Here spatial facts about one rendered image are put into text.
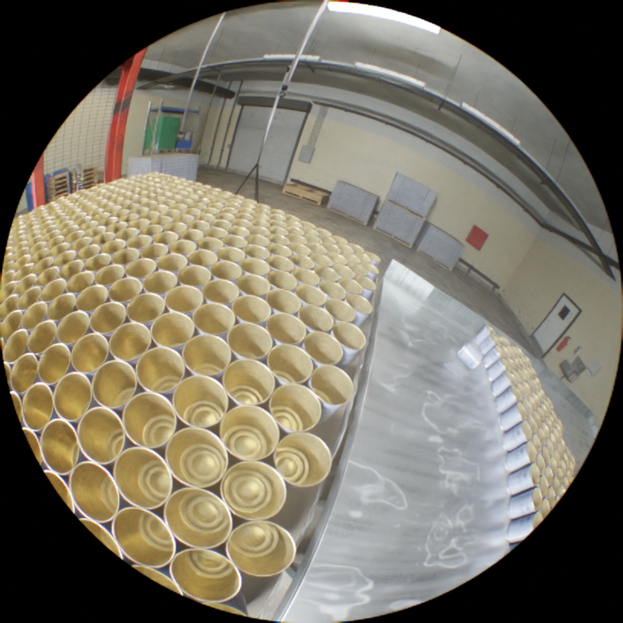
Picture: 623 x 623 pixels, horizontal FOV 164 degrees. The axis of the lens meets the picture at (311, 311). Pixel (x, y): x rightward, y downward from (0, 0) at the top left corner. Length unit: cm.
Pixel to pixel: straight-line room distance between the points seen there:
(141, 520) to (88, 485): 8
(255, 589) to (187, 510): 14
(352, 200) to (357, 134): 314
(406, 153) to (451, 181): 193
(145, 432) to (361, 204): 718
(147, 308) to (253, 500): 35
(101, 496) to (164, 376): 22
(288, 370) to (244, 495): 22
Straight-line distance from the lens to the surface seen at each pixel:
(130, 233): 67
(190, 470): 33
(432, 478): 49
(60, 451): 38
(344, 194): 731
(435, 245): 755
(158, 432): 35
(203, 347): 35
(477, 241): 951
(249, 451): 33
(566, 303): 840
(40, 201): 145
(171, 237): 62
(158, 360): 34
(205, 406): 35
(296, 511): 34
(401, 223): 730
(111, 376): 35
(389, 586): 45
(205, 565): 35
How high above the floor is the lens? 142
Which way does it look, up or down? 38 degrees down
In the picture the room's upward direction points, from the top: 22 degrees clockwise
